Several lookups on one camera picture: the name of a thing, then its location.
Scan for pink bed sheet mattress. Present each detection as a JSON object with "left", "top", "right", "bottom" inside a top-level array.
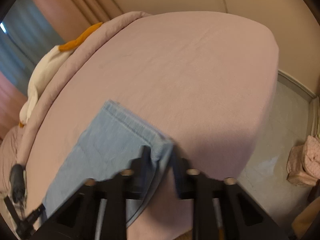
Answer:
[{"left": 24, "top": 11, "right": 279, "bottom": 240}]

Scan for light blue denim pants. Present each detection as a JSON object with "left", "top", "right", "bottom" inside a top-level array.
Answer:
[{"left": 41, "top": 100, "right": 174, "bottom": 226}]

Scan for pink and blue curtains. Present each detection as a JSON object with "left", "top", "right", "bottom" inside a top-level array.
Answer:
[{"left": 1, "top": 0, "right": 122, "bottom": 137}]

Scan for pink duvet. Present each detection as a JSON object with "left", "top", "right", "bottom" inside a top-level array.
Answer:
[{"left": 1, "top": 11, "right": 149, "bottom": 198}]

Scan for white goose plush toy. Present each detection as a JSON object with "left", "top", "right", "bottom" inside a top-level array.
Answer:
[{"left": 19, "top": 22, "right": 102, "bottom": 127}]

